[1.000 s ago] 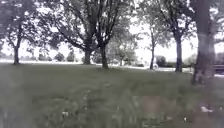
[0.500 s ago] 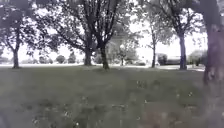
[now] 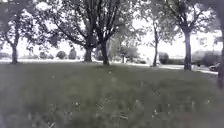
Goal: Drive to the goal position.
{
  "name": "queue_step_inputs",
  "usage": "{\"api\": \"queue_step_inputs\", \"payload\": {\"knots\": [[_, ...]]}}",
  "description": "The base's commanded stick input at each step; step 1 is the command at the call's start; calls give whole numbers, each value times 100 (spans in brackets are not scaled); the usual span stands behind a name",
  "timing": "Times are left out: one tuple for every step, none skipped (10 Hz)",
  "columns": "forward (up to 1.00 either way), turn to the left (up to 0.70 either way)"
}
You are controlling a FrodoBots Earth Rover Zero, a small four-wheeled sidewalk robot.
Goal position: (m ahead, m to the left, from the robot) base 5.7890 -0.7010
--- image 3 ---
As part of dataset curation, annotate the row of trees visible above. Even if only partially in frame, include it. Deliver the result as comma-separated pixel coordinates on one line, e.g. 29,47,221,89
0,0,224,89

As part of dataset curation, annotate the vehicle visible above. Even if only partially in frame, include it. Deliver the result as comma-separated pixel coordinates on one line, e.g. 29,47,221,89
209,62,222,72

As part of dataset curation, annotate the pale road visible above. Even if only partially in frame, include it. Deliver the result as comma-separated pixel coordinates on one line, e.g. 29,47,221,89
126,62,219,75

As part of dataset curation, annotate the dark hedge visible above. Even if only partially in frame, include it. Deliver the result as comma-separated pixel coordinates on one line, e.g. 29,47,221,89
191,49,223,67

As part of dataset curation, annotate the round bush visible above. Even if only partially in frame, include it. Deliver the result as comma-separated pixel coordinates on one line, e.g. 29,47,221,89
55,50,68,60
158,51,170,65

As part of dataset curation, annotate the green grass lawn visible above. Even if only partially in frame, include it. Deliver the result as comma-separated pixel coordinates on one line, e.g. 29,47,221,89
0,60,224,128

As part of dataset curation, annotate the building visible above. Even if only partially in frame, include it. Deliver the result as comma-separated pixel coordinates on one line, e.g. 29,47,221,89
196,30,224,52

